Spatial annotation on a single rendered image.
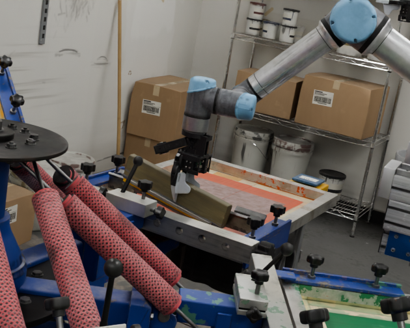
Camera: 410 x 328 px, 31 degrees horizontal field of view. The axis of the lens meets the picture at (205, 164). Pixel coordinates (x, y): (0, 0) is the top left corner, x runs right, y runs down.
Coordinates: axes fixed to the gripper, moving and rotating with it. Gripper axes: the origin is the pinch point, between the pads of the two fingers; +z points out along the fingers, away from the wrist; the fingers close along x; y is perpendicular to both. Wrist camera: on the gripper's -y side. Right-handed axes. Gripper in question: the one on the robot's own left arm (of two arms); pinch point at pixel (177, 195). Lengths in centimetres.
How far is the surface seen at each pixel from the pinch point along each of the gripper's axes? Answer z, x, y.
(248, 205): 7.3, 33.8, 8.9
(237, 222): 2.6, 1.9, 19.6
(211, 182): 7.3, 45.6, -11.0
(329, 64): -10, 372, -82
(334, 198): 4, 61, 29
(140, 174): -3.2, -1.2, -12.7
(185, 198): -0.4, -1.7, 3.6
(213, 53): 2, 372, -182
